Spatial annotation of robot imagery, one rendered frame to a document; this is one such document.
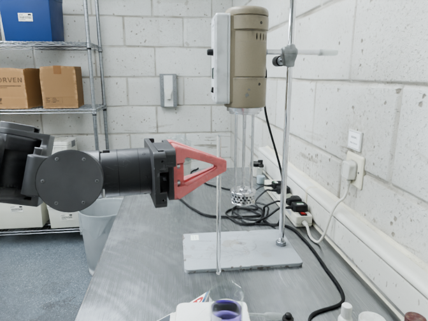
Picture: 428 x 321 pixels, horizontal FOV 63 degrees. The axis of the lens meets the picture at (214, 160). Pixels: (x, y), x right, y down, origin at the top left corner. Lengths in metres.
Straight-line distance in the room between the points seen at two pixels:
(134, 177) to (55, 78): 2.25
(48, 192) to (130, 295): 0.52
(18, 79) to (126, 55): 0.78
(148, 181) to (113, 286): 0.49
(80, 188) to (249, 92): 0.56
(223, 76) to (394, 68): 0.37
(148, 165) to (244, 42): 0.49
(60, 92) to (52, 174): 2.30
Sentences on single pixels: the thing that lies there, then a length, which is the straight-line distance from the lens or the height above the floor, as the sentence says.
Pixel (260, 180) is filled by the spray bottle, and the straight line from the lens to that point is 1.54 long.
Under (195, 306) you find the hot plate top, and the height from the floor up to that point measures 0.84.
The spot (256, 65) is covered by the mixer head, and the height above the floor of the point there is 1.24.
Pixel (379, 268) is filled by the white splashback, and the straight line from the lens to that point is 0.86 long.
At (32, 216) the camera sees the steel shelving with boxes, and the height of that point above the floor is 0.22.
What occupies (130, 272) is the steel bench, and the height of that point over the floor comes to 0.75.
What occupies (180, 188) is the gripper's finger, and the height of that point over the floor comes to 1.08.
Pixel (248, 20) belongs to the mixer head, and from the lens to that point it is 0.83.
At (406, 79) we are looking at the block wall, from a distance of 0.83.
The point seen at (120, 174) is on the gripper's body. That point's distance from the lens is 0.41.
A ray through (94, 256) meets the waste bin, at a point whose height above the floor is 0.15.
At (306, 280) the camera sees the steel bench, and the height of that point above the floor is 0.75.
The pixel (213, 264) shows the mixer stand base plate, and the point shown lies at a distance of 0.90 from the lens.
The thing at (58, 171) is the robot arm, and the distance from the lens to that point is 0.34.
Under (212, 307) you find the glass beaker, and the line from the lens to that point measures 0.54.
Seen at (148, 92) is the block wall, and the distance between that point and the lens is 2.89.
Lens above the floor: 1.22
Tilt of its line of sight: 14 degrees down
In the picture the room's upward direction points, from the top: straight up
